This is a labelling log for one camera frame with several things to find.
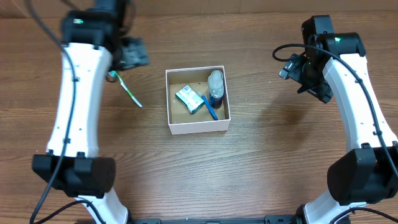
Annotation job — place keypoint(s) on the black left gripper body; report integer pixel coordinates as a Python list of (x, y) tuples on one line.
[(132, 54)]

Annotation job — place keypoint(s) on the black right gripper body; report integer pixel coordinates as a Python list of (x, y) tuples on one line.
[(306, 73)]

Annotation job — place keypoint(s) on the green white toothbrush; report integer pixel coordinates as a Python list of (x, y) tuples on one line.
[(114, 75)]

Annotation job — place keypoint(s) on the green white soap box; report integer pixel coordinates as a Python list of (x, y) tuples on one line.
[(190, 99)]

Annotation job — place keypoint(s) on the dark bottle with clear cap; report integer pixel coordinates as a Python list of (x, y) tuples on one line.
[(216, 89)]

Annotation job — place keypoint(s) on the blue disposable razor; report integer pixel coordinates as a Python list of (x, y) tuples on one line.
[(210, 109)]

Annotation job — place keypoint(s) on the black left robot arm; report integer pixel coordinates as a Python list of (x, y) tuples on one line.
[(94, 44)]

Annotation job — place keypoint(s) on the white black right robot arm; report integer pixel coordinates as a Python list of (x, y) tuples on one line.
[(334, 66)]

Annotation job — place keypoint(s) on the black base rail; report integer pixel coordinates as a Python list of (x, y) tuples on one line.
[(268, 219)]

